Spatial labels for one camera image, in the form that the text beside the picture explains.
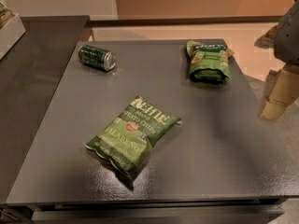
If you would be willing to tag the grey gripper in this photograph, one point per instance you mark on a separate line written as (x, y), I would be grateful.
(289, 34)

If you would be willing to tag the green soda can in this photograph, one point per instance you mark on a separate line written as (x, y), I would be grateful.
(97, 58)

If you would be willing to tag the green folded snack bag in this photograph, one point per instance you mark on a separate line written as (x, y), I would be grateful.
(209, 63)

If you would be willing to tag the white box with items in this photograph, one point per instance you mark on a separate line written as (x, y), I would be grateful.
(11, 28)

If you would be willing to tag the green Kettle jalapeno chips bag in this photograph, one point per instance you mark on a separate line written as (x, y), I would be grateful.
(130, 137)

